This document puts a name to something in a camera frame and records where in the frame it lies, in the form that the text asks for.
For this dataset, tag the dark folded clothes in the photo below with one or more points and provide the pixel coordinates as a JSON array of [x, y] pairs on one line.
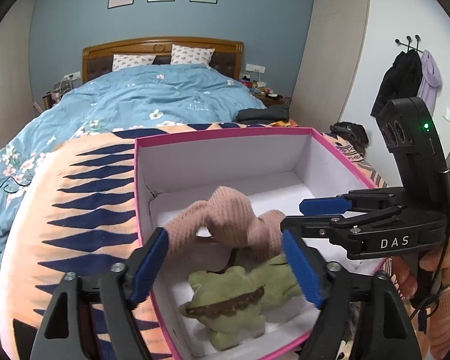
[[260, 113]]

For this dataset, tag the person's right forearm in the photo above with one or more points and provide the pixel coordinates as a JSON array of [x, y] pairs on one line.
[[448, 322]]

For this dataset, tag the pink cardboard box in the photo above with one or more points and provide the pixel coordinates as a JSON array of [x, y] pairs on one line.
[[228, 157]]

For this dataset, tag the dark clothing pile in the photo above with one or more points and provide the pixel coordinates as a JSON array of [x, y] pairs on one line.
[[348, 137]]

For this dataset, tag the white heart print pillow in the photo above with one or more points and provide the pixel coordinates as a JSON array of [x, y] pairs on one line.
[[133, 62], [191, 55]]

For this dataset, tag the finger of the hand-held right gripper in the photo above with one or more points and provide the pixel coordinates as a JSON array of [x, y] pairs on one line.
[[311, 227], [315, 205]]

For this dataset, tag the yellow orange cloth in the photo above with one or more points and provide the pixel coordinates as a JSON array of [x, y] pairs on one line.
[[283, 123]]

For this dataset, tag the black jacket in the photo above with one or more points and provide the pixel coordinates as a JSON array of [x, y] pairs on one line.
[[397, 82]]

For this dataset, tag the person's right hand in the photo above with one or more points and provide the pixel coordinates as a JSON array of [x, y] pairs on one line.
[[403, 277]]

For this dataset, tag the lilac jacket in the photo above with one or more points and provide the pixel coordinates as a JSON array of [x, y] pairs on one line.
[[429, 78]]

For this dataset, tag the white wall socket panel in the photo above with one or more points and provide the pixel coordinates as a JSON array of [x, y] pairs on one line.
[[71, 75], [255, 68]]

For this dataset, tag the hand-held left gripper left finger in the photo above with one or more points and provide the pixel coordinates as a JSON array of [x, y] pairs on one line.
[[150, 266]]

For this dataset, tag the orange navy patterned blanket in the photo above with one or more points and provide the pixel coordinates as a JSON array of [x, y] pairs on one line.
[[78, 213]]

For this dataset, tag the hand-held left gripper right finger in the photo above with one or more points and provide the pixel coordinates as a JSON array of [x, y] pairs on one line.
[[303, 270]]

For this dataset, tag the wooden bed headboard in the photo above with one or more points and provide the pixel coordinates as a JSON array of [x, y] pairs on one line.
[[161, 47]]

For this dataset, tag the black wall coat hooks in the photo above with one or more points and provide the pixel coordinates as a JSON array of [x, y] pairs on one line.
[[408, 43]]

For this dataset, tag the wooden nightstand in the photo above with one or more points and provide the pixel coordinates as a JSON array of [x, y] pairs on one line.
[[273, 100]]

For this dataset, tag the cluttered bedside table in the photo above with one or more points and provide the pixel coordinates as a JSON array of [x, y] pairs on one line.
[[58, 93]]

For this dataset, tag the blue floral duvet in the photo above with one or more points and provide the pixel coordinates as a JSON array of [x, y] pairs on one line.
[[153, 93]]

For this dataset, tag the green dinosaur plush toy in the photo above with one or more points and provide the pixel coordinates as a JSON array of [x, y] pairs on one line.
[[228, 296]]

